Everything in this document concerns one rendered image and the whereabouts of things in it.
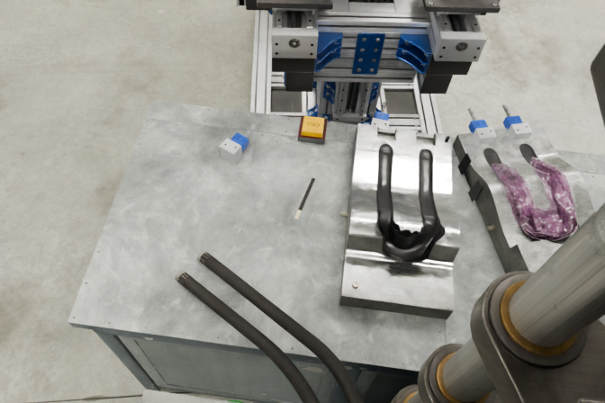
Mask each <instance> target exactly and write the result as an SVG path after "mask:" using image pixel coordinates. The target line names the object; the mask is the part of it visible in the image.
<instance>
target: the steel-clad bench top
mask: <svg viewBox="0 0 605 403"><path fill-rule="evenodd" d="M300 122H301V118H294V117H287V116H280V115H273V114H265V113H257V112H243V111H236V110H229V109H222V108H214V107H207V106H199V105H191V104H184V103H171V102H163V101H156V100H152V102H151V105H150V107H149V111H148V113H147V116H146V118H145V121H144V123H143V125H142V128H141V130H140V135H139V136H138V139H137V141H136V144H135V147H134V149H133V151H132V154H131V158H130V160H129V163H128V165H127V167H126V170H125V172H124V175H123V178H122V181H121V183H120V186H119V189H118V191H117V193H116V196H115V198H114V201H113V205H112V208H111V209H110V212H109V214H108V217H107V220H106V222H105V224H104V228H103V231H102V233H101V236H100V238H99V240H98V243H97V245H96V248H95V251H94V254H93V256H92V259H91V262H90V264H89V266H88V268H87V271H86V275H85V278H84V280H83V282H82V285H81V287H80V290H79V293H78V295H77V298H76V301H75V304H74V306H73V309H72V310H71V313H70V316H69V318H68V323H74V324H80V325H87V326H93V327H105V328H111V329H119V330H125V331H131V332H138V333H144V334H151V335H157V336H170V337H176V338H183V339H189V340H195V341H202V342H209V343H215V344H222V345H234V346H240V347H247V348H254V349H259V348H258V347H257V346H255V345H254V344H253V343H252V342H250V341H249V340H248V339H247V338H246V337H244V335H242V334H241V333H240V332H239V331H238V330H236V329H235V328H234V327H233V326H231V325H230V324H229V323H228V322H226V321H225V320H224V319H223V318H221V317H220V316H219V315H218V314H216V313H215V312H214V311H213V310H212V309H210V308H209V307H208V306H206V305H205V304H204V303H203V302H202V301H200V300H199V299H198V298H196V297H195V296H194V295H193V294H192V293H191V292H190V291H189V290H187V289H186V288H185V287H184V286H183V285H181V284H180V283H179V282H178V281H176V274H177V273H178V272H180V271H182V270H183V271H185V272H186V273H188V274H189V275H190V276H192V277H193V278H194V279H195V280H197V281H198V282H199V283H200V284H201V285H202V286H203V287H205V288H206V289H207V290H208V291H210V292H211V293H212V294H214V295H215V296H216V297H217V298H219V299H220V300H221V301H223V302H224V303H225V304H226V305H228V306H229V307H230V308H231V309H233V310H234V311H235V312H237V313H238V314H239V315H240V316H242V317H243V318H244V319H246V320H247V321H248V322H249V323H250V324H251V325H252V326H254V327H255V328H256V329H258V330H259V331H260V332H261V333H263V334H264V335H265V336H267V337H268V338H269V339H270V340H271V341H272V342H274V343H275V344H276V345H277V346H278V347H279V348H280V349H281V350H282V351H283V352H284V353H286V354H299V355H305V356H311V357H317V356H316V355H315V354H314V353H313V352H312V351H310V350H309V349H308V348H307V347H306V346H304V345H303V344H302V343H300V342H299V341H298V340H297V339H295V338H294V337H293V336H291V335H290V334H289V333H288V332H287V331H285V330H284V329H283V328H282V327H280V326H279V325H278V324H276V322H275V321H274V320H272V319H271V318H270V317H268V316H267V315H266V314H265V313H263V312H262V311H261V310H260V309H258V308H257V307H256V306H254V305H253V304H252V303H251V302H250V301H248V300H247V299H246V298H244V297H243V296H242V295H241V294H239V293H238V292H237V291H235V290H234V289H233V288H232V287H230V286H229V284H227V283H226V282H225V281H224V280H222V279H221V278H220V277H219V276H217V275H216V274H215V273H214V272H212V271H211V270H210V269H209V268H207V267H206V266H205V265H204V264H202V263H201V262H200V261H198V260H197V256H198V254H199V253H200V252H201V251H203V250H205V251H206V252H208V253H209V254H210V255H212V256H213V257H214V258H216V259H217V260H218V261H220V262H221V263H222V264H224V265H225V266H226V267H228V268H229V269H230V270H231V271H233V272H234V273H235V274H236V275H237V276H238V277H240V278H241V279H242V280H243V281H245V282H246V283H248V284H249V285H250V286H251V287H253V288H254V289H255V290H257V291H258V292H259V293H261V294H262V295H263V296H265V297H266V298H267V299H268V300H270V301H271V302H273V303H274V304H275V305H276V306H277V307H278V308H280V309H281V310H282V311H283V312H285V313H286V314H287V315H288V316H290V317H291V318H293V319H294V320H295V321H296V322H298V323H299V324H300V325H302V326H303V327H304V328H306V329H307V330H308V331H310V332H311V333H312V334H313V335H315V336H316V337H317V338H319V339H320V340H321V341H322V343H324V344H325V345H326V346H327V347H328V348H329V349H330V350H331V351H332V352H333V353H334V354H335V355H336V356H337V357H338V358H339V359H340V360H341V361H344V362H351V363H362V364H369V365H375V366H383V367H389V368H395V369H402V370H408V371H415V372H419V371H420V368H421V366H422V364H424V363H425V361H426V360H427V359H428V358H429V356H430V355H431V354H432V353H433V352H434V351H435V350H436V349H438V348H439V347H440V346H442V345H447V344H463V345H464V344H465V343H466V342H467V341H468V340H469V339H470V338H471V337H472V334H471V328H470V318H471V312H472V310H473V307H474V304H475V303H476V301H477V300H478V299H479V298H480V297H481V295H482V294H483V293H484V292H485V291H486V289H487V288H488V287H489V286H490V285H491V283H492V282H493V281H494V280H495V279H497V278H499V277H500V276H502V275H504V274H505V271H504V269H503V267H502V264H501V260H500V258H499V257H498V254H497V252H496V249H495V247H494V245H493V242H492V239H491V237H490V234H489V232H488V230H487V229H486V226H485V223H484V221H483V217H482V215H481V212H480V211H479V209H478V206H477V204H476V201H475V200H474V201H471V198H470V196H469V194H468V192H469V191H470V190H471V189H470V186H469V184H468V182H467V180H466V178H465V174H462V175H461V173H460V171H459V169H458V165H459V164H460V163H459V160H458V158H457V156H456V152H455V150H454V148H453V144H454V142H455V140H456V137H451V156H452V161H451V165H452V197H453V203H454V207H455V210H456V215H457V218H458V222H459V227H460V249H459V251H458V253H457V255H456V258H455V260H454V262H453V268H452V274H453V299H454V311H453V312H452V314H451V315H450V316H449V318H448V319H441V318H429V317H422V316H415V315H409V314H402V313H395V312H389V311H381V310H375V309H362V308H356V307H349V306H342V305H339V298H340V288H341V278H342V268H343V258H344V248H345V238H346V228H347V218H345V217H341V216H340V213H341V212H346V211H348V199H349V189H350V179H351V169H352V159H353V149H354V141H355V136H356V132H357V125H353V124H346V123H338V122H331V121H328V124H327V130H326V138H325V144H317V143H310V142H302V141H298V132H299V128H300ZM253 124H254V125H255V126H256V128H254V130H253V131H252V132H251V133H250V134H249V135H248V136H247V138H248V139H249V145H248V146H247V148H246V149H245V150H244V151H243V152H242V159H241V160H240V161H239V162H238V163H237V164H236V165H233V164H232V163H230V162H228V161H226V160H225V159H223V158H221V151H220V145H221V144H222V143H223V141H224V140H225V139H226V138H228V139H231V138H232V137H233V136H234V135H235V134H236V133H237V132H238V133H239V134H241V135H242V136H243V135H244V134H245V133H246V132H247V130H248V129H249V128H250V127H251V126H252V125H253ZM347 126H348V127H347ZM346 134H347V136H346ZM555 151H556V153H557V154H558V155H559V156H560V157H561V158H562V159H563V160H564V161H565V162H567V163H568V164H570V165H571V166H573V167H574V168H575V169H576V170H577V171H578V172H579V173H580V174H581V176H582V179H583V180H584V182H585V184H586V187H587V189H588V192H589V195H590V197H591V202H592V205H593V208H594V210H595V211H597V210H599V208H600V206H601V205H602V204H603V203H604V202H605V156H603V155H595V154H587V153H580V152H573V151H565V150H558V149H556V150H555ZM312 178H315V181H314V183H313V186H312V188H311V191H310V193H309V195H308V197H307V200H306V202H305V204H304V206H303V208H302V212H301V214H300V216H299V219H295V218H294V217H295V215H296V212H297V211H298V209H299V207H300V205H301V202H302V200H303V196H304V195H305V193H306V191H307V188H308V186H309V184H310V182H311V179H312ZM445 340H446V342H445Z"/></svg>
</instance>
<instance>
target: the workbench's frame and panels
mask: <svg viewBox="0 0 605 403"><path fill-rule="evenodd" d="M69 324H70V325H71V326H72V327H79V328H85V329H92V330H93V331H94V332H96V333H97V334H98V336H99V337H100V338H101V339H102V340H103V341H104V342H105V344H106V345H107V346H108V347H109V348H110V349H111V350H112V351H113V353H114V354H115V355H116V356H117V357H118V358H119V359H120V360H121V361H122V363H123V364H124V365H125V366H126V367H127V368H128V369H129V371H130V372H131V373H132V374H133V375H134V376H135V377H136V378H137V380H138V381H139V382H140V383H141V384H142V385H143V386H144V387H145V389H146V390H156V391H160V390H161V389H168V390H180V391H186V392H193V393H199V394H205V395H212V396H218V397H225V398H231V399H243V400H249V401H256V402H262V403H303V402H302V400H301V399H300V397H299V395H298V394H297V392H296V391H295V389H294V388H293V386H292V384H291V383H290V381H289V380H288V379H287V378H286V377H285V376H284V374H283V373H282V372H281V370H280V369H279V368H278V367H277V366H276V365H275V363H274V362H273V361H272V360H271V359H270V358H269V357H268V356H267V355H266V354H265V353H264V352H262V351H261V350H260V349H254V348H247V347H240V346H234V345H222V344H215V343H209V342H202V341H195V340H189V339H183V338H176V337H170V336H157V335H151V334H144V333H138V332H131V331H125V330H119V329H111V328H105V327H93V326H87V325H80V324H74V323H69ZM286 355H287V356H288V357H289V358H290V360H291V361H292V362H293V363H294V364H295V366H296V367H297V368H298V370H299V371H300V372H301V374H302V375H303V377H304V378H305V379H306V380H307V382H308V383H309V385H310V386H311V388H312V390H313V392H314V393H315V395H316V397H317V398H318V400H319V402H320V403H347V400H346V398H345V396H344V393H343V391H342V390H341V388H340V386H339V384H338V383H337V381H336V379H335V378H334V376H333V375H332V373H331V372H330V370H329V369H328V368H327V367H326V365H325V364H324V363H323V362H322V361H321V360H320V359H319V358H318V357H311V356H305V355H299V354H286ZM341 362H342V363H343V365H344V366H345V367H346V369H347V370H348V372H349V374H350V376H351V377H352V379H353V381H354V383H355V384H356V385H357V388H358V391H359V393H360V395H361V397H362V400H363V401H364V403H391V402H392V400H393V398H394V397H395V396H396V395H397V394H398V393H399V391H400V390H402V389H404V388H405V387H407V386H410V385H413V384H418V377H419V372H415V371H408V370H402V369H395V368H389V367H383V366H375V365H369V364H362V363H351V362H344V361H341Z"/></svg>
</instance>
